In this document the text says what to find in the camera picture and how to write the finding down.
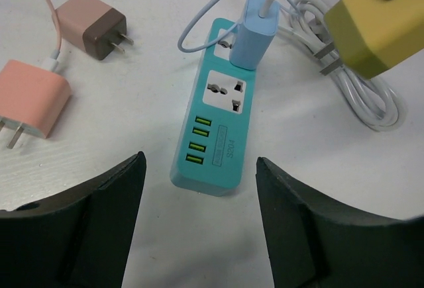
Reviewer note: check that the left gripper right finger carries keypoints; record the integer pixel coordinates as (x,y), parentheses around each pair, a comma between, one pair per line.
(314,240)

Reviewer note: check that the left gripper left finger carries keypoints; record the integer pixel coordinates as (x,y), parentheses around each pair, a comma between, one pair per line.
(80,237)

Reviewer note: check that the yellow charger plug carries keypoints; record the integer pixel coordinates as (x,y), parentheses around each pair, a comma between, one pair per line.
(373,36)

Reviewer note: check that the teal power strip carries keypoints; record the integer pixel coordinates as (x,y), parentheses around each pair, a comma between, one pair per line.
(210,152)

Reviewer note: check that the light blue charger plug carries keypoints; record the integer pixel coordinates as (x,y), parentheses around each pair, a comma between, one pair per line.
(254,34)

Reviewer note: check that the salmon pink charger plug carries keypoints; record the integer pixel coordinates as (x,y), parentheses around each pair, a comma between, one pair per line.
(32,98)

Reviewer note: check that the brown pink charger plug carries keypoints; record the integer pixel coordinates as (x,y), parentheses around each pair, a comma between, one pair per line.
(93,26)

